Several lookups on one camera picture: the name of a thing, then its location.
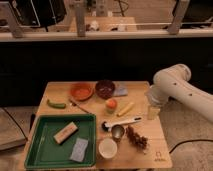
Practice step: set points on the white handled dish brush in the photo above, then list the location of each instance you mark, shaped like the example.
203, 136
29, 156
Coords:
106, 126

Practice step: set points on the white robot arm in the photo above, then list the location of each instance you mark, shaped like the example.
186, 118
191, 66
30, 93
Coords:
174, 82

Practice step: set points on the orange red bowl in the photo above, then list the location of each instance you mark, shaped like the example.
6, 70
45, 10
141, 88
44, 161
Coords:
81, 91

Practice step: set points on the dark maroon bowl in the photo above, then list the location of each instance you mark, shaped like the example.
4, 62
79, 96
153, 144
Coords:
105, 88

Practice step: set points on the orange peach fruit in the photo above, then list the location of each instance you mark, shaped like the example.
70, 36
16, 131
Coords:
111, 104

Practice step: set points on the green cucumber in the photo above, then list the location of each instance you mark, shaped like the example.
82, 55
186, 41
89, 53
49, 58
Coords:
56, 105

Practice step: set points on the blue grey sponge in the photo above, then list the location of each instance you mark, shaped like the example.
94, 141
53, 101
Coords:
121, 90

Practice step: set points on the yellow banana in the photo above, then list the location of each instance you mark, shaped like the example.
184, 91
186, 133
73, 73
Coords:
126, 109

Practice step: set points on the metal fork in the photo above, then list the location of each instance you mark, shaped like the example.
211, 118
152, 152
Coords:
73, 103

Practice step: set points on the wooden block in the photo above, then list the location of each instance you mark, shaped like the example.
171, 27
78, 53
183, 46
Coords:
64, 133

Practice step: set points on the white cup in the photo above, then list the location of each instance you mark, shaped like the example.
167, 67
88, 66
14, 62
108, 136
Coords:
107, 148

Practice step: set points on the small metal cup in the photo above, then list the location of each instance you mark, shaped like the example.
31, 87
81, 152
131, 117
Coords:
117, 132

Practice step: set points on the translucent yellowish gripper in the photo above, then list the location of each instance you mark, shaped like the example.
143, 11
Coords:
153, 112

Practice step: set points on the blue grey cloth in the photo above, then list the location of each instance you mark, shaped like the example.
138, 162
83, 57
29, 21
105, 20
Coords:
79, 149

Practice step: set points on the grey board at left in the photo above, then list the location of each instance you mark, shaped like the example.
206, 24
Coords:
11, 133

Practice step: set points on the green plastic tray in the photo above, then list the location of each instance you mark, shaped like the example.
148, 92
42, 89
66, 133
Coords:
54, 139

